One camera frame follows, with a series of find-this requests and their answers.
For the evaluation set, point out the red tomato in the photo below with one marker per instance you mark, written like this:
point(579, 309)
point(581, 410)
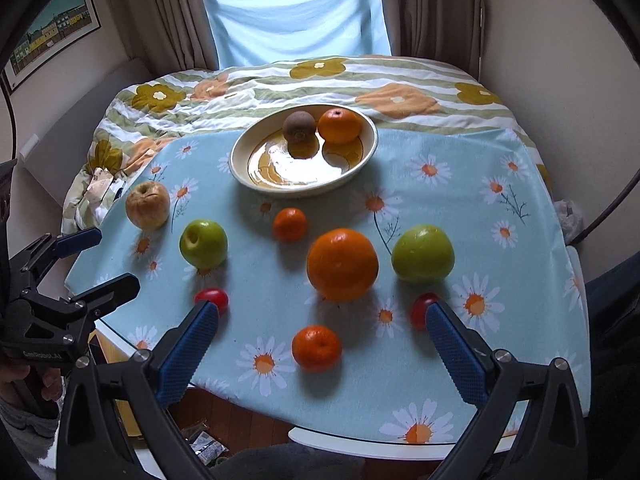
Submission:
point(216, 297)
point(419, 310)

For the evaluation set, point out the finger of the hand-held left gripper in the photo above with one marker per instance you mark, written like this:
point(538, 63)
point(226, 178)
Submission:
point(112, 290)
point(75, 241)

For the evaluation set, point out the person's left forearm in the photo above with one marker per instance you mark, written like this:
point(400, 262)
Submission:
point(25, 420)

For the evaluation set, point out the large orange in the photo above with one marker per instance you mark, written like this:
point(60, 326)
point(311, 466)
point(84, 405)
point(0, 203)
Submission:
point(342, 265)

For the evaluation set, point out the beige curtain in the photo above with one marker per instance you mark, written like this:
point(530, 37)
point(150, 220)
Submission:
point(160, 20)
point(430, 10)

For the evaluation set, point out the medium orange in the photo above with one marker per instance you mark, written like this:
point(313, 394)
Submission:
point(340, 125)

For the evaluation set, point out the crumpled clear plastic bag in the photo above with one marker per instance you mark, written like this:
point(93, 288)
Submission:
point(567, 217)

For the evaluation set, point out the small plastic packets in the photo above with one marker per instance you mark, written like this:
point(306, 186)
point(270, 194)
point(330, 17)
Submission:
point(202, 442)

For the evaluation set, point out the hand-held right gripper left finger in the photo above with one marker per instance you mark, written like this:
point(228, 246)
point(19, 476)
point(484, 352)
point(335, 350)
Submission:
point(192, 355)

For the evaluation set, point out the small green apple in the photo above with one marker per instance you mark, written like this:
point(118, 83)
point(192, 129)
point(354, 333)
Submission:
point(202, 245)

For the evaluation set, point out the large green apple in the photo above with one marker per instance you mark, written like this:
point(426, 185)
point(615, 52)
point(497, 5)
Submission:
point(422, 255)

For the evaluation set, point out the white wall socket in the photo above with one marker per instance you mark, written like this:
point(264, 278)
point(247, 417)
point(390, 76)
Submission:
point(28, 147)

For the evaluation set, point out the white round table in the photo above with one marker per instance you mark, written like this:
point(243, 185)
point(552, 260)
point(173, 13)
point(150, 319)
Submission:
point(350, 442)

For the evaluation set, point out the cream and yellow ceramic bowl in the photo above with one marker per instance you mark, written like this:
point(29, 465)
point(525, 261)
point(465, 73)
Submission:
point(280, 172)

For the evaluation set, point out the light blue daisy tablecloth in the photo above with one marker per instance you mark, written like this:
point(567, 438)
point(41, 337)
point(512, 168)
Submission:
point(450, 200)

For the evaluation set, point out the person's left hand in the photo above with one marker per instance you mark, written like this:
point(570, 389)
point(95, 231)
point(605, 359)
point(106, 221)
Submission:
point(15, 374)

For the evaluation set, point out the person's blue jeans leg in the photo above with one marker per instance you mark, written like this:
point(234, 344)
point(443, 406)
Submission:
point(612, 285)

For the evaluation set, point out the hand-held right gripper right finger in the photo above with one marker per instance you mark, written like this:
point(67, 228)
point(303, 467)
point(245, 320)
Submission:
point(457, 355)

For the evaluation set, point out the striped floral blanket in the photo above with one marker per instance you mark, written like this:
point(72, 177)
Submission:
point(250, 85)

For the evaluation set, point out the framed wall picture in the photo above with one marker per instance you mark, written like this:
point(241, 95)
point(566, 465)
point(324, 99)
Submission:
point(55, 25)

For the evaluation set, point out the light blue window cloth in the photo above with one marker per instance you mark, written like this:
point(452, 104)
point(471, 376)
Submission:
point(290, 20)

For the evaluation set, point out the person's grey garment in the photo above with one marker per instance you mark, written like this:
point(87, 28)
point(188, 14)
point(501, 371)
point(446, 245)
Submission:
point(300, 462)

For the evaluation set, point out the small orange mandarin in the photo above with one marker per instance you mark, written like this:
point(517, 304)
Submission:
point(316, 349)
point(290, 225)

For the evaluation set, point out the brown kiwi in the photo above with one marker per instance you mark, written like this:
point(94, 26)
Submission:
point(299, 126)

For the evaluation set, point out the yellowish wrinkled apple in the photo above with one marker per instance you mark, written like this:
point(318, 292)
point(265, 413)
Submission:
point(147, 207)

